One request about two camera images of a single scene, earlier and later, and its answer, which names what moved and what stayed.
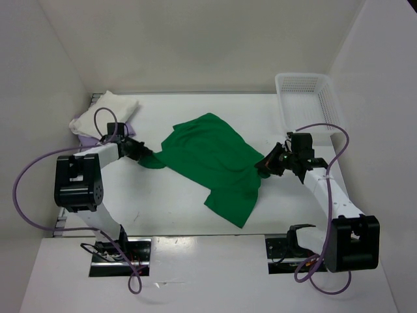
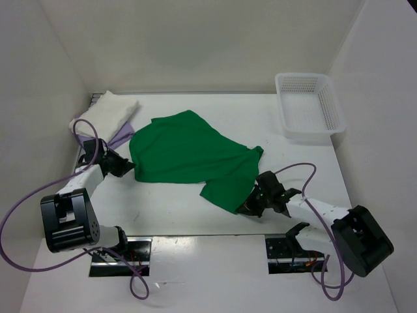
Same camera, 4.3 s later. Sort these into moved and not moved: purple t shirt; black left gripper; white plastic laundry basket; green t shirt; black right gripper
Moved: black right gripper; black left gripper; green t shirt
Not moved: white plastic laundry basket; purple t shirt
